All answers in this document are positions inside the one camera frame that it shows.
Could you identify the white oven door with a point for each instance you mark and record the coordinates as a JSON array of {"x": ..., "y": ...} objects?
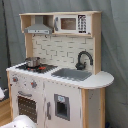
[{"x": 28, "y": 102}]

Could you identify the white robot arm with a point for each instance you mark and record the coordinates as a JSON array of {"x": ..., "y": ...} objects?
[{"x": 21, "y": 121}]

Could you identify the wooden toy kitchen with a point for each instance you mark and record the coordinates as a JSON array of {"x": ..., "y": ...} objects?
[{"x": 61, "y": 50}]

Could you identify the black toy faucet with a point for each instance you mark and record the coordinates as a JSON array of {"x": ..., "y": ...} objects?
[{"x": 80, "y": 64}]

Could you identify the grey toy sink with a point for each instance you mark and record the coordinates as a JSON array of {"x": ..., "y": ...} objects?
[{"x": 72, "y": 74}]

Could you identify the black toy stovetop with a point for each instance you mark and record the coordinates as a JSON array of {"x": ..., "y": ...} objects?
[{"x": 42, "y": 68}]

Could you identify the silver toy pot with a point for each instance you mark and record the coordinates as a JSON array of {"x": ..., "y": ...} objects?
[{"x": 32, "y": 61}]

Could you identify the right red stove knob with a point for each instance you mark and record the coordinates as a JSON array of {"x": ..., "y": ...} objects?
[{"x": 33, "y": 84}]

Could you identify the red stove knob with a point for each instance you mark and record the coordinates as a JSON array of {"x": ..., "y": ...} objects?
[
  {"x": 15, "y": 79},
  {"x": 33, "y": 84}
]

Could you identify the white cabinet door with dispenser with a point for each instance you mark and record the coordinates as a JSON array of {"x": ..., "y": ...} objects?
[{"x": 63, "y": 106}]

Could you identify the white toy microwave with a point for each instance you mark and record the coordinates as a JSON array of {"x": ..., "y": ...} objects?
[{"x": 73, "y": 24}]

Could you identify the grey range hood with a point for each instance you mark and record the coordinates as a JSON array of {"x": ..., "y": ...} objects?
[{"x": 38, "y": 27}]

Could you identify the left red stove knob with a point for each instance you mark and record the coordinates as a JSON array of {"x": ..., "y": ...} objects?
[{"x": 15, "y": 79}]

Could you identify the grey backdrop curtain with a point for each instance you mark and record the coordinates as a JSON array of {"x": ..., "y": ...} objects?
[{"x": 114, "y": 44}]

